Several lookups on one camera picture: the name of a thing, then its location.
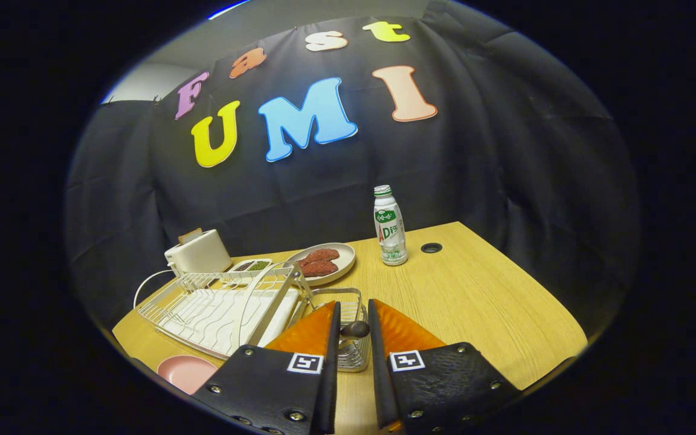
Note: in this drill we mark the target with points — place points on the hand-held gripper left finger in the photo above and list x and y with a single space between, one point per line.
330 386

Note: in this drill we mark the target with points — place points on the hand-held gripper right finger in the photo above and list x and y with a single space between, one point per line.
378 374

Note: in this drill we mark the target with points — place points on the pink plate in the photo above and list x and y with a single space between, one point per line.
185 371

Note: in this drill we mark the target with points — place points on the beige plate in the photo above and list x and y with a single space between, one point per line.
347 258

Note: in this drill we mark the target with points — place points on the brown meat slice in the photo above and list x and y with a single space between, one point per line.
319 269
322 255

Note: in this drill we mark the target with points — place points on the white drip tray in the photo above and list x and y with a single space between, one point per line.
227 320

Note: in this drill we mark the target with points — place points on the pile of green beans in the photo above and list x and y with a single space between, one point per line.
259 264

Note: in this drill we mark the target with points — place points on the white divided tray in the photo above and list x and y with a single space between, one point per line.
250 269

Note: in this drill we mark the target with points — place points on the white drink bottle green label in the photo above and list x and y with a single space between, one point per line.
390 232

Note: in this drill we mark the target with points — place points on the pile of dark beans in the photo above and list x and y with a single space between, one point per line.
243 265

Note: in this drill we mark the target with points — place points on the white toaster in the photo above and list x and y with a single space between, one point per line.
200 257

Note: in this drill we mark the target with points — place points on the toast slice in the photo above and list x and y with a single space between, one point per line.
190 235

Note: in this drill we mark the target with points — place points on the black backdrop cloth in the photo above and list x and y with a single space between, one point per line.
505 181

